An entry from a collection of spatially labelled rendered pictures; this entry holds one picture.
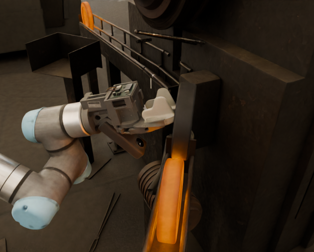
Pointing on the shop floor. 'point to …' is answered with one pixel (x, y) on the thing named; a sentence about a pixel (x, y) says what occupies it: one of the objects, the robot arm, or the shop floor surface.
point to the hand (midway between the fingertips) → (184, 113)
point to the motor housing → (194, 214)
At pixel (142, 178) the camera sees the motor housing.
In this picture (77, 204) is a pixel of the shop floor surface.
